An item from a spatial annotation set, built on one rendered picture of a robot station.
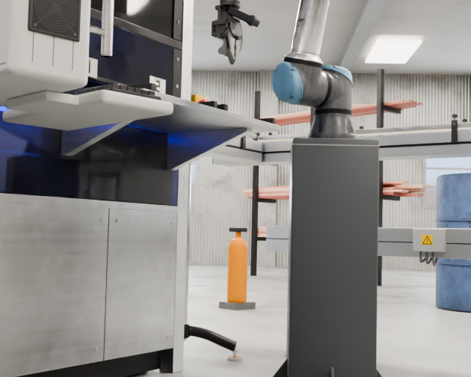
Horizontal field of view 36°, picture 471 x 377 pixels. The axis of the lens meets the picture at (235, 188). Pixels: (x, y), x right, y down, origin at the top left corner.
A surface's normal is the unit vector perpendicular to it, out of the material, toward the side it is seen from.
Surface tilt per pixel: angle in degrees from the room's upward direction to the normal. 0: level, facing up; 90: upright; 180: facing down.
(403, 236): 90
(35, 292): 90
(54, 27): 90
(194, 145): 90
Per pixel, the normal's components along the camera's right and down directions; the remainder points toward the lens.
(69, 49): 0.70, -0.03
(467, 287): -0.59, -0.07
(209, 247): -0.04, -0.07
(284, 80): -0.83, 0.07
